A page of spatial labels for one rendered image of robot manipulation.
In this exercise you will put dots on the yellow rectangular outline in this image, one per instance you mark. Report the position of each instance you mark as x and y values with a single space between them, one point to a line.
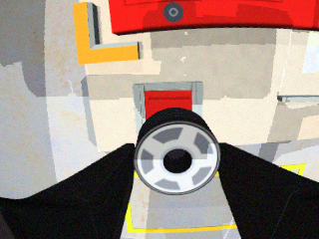
299 167

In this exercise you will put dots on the black tyre with grey rim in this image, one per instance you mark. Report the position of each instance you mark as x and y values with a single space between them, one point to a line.
163 132

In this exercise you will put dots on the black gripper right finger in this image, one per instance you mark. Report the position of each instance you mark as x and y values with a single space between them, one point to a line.
267 201

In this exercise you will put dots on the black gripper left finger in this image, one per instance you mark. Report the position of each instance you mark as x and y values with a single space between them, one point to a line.
92 204

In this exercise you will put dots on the red rectangular panel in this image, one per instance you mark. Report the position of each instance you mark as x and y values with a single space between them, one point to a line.
129 17

